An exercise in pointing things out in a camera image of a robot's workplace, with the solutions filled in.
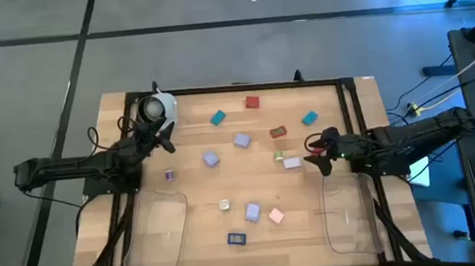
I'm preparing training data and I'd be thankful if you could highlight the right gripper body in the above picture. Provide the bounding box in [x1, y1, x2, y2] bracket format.
[321, 125, 349, 163]

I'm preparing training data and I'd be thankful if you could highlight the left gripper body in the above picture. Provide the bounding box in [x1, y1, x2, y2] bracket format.
[135, 120, 166, 154]

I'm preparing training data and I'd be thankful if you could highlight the pale white box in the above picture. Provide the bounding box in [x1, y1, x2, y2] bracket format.
[282, 156, 303, 171]

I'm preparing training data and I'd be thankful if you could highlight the teal box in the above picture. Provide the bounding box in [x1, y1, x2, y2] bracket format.
[301, 110, 320, 127]
[208, 109, 228, 128]

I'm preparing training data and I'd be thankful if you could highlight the lavender wall charger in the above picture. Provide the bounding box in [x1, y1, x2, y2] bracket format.
[201, 149, 222, 170]
[243, 202, 264, 225]
[232, 131, 253, 150]

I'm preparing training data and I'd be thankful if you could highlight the red box green window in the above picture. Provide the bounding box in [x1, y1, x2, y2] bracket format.
[268, 124, 289, 141]

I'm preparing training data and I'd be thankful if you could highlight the pink box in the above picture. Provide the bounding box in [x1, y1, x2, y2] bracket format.
[266, 207, 287, 226]

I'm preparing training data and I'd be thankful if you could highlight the red square box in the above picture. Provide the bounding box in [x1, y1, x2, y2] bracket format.
[244, 94, 261, 111]

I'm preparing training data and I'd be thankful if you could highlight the blue box clear window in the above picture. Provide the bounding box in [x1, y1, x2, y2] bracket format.
[226, 231, 248, 248]

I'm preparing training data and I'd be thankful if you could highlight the clear plastic bin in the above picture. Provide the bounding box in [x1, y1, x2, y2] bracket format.
[317, 171, 387, 259]
[116, 185, 194, 266]

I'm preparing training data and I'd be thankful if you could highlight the blue table leg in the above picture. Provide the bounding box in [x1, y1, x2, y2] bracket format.
[462, 202, 475, 244]

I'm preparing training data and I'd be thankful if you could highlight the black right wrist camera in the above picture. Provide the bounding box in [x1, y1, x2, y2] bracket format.
[306, 136, 329, 151]

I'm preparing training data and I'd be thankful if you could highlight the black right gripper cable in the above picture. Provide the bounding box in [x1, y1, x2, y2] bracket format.
[303, 131, 325, 156]

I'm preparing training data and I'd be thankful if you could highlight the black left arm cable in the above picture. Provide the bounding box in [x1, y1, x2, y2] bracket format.
[84, 113, 137, 155]

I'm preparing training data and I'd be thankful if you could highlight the black aluminium table frame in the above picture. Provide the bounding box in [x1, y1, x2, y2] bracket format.
[86, 59, 433, 266]

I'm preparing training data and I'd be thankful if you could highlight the yellow cable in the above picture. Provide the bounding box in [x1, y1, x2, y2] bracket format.
[405, 87, 465, 118]

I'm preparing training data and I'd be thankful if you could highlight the black cable bundle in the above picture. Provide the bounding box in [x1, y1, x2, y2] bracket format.
[70, 192, 143, 266]
[372, 193, 431, 266]

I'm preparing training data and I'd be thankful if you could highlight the black floor cable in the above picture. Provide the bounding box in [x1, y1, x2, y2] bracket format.
[381, 52, 460, 115]

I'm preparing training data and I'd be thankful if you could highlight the white cable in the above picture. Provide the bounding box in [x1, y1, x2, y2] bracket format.
[417, 39, 475, 103]

